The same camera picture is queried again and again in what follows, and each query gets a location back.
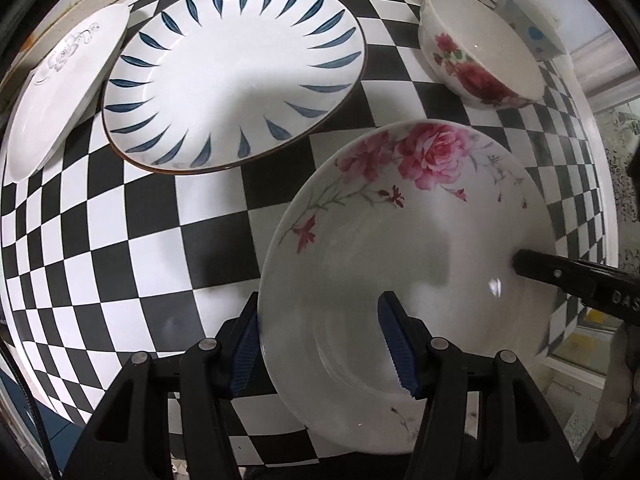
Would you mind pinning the red rose floral bowl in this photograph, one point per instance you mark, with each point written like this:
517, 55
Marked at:
476, 55

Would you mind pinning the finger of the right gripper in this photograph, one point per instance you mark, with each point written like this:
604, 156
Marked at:
597, 286

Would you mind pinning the white blue dotted bowl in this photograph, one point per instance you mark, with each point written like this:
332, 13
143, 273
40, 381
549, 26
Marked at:
533, 28

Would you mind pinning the black white checkered mat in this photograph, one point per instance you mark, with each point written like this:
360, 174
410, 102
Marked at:
101, 259

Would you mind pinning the white gloved right hand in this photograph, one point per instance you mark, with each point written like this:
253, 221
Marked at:
621, 383

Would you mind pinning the blue leaf pattern plate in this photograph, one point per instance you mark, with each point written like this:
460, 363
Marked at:
206, 85

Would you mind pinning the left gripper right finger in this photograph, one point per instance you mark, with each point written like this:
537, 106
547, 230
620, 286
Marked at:
431, 369

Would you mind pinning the white grey flower plate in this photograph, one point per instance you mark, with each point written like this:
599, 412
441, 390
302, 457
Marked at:
61, 88

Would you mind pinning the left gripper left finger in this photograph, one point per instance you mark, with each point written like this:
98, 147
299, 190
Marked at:
213, 371

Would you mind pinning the pink rose floral plate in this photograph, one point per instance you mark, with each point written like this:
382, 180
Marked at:
433, 211

